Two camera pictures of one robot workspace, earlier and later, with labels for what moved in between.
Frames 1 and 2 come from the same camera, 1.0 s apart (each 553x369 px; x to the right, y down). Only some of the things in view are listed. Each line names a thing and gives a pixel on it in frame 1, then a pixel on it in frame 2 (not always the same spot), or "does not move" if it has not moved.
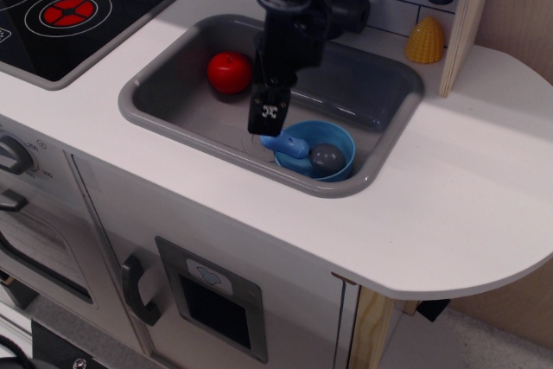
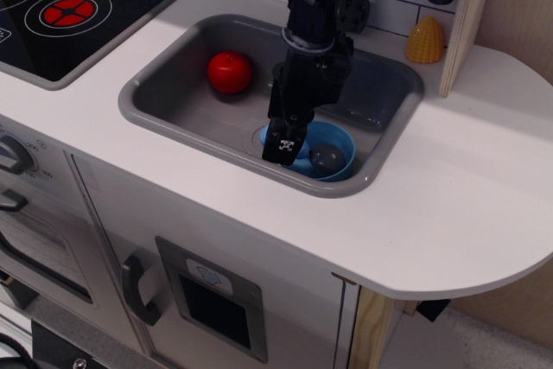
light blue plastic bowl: x=315 y=132 does not move
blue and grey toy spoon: x=326 y=159 does not move
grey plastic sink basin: x=164 y=83 does not move
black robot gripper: x=294 y=38 to x=302 y=82
